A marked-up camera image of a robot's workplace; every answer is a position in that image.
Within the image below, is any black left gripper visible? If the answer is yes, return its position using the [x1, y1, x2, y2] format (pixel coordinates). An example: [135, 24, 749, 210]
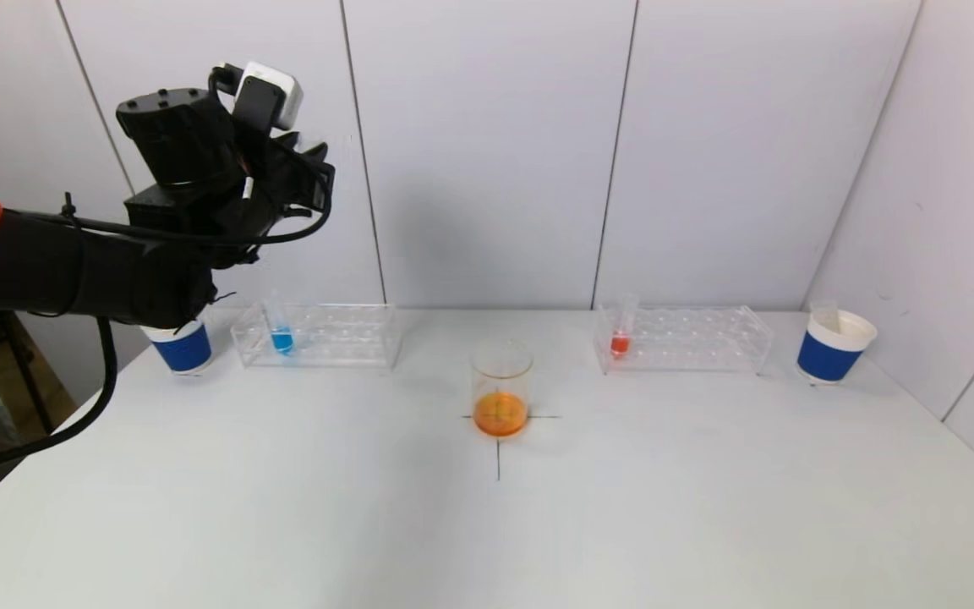
[254, 130, 336, 215]

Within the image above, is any black left camera cable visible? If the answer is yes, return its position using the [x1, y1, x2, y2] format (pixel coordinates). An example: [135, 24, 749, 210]
[0, 165, 336, 483]

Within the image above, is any black chair base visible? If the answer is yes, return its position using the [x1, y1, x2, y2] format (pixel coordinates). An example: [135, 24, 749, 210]
[0, 310, 57, 434]

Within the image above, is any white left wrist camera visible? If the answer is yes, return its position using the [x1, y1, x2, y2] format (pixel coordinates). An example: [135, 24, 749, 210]
[232, 61, 305, 133]

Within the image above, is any test tube with blue pigment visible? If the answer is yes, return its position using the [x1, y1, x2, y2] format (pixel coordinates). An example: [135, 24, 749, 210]
[265, 292, 296, 356]

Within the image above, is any clear glass beaker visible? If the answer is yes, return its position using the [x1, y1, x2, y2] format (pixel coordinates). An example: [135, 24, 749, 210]
[469, 338, 534, 439]

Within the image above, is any blue and white paper cup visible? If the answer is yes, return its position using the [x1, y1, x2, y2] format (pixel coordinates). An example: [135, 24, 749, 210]
[796, 309, 878, 387]
[142, 317, 215, 376]

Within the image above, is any clear acrylic test tube rack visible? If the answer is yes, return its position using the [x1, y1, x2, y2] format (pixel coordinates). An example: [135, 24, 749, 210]
[594, 304, 775, 376]
[231, 303, 403, 370]

